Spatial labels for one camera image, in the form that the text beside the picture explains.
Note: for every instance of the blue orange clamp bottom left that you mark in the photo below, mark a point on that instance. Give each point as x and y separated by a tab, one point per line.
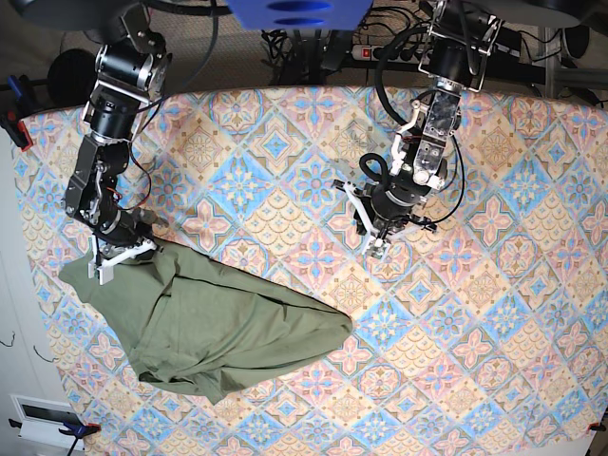
78	430

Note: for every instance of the blue orange clamp top left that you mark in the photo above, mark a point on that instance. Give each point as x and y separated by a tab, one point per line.
12	119

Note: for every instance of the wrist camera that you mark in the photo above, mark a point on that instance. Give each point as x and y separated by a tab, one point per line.
102	270
376	247

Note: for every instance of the orange clamp bottom right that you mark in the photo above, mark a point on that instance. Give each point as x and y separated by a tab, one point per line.
597	427

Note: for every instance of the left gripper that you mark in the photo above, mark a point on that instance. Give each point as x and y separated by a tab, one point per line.
376	215

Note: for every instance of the green t-shirt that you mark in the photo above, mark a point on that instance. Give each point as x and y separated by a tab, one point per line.
194	326

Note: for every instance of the black round stool base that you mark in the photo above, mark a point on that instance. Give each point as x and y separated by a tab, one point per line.
71	78

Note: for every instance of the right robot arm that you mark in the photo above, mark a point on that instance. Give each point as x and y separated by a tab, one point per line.
130	66

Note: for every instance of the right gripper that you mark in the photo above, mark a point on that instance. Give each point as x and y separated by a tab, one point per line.
120	231

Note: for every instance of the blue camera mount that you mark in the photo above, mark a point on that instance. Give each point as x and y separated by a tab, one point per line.
300	14

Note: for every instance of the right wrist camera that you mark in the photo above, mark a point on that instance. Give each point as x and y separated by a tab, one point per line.
102	270

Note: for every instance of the patterned tablecloth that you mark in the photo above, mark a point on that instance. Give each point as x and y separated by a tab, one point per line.
486	337

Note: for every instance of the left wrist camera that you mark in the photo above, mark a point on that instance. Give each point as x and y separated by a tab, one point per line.
376	247

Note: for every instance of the white power strip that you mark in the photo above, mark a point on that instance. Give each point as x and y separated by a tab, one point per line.
409	53

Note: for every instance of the blue orange clamp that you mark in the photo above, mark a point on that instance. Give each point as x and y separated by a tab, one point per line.
12	119
78	430

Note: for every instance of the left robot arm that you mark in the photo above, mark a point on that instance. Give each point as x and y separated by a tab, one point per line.
456	42

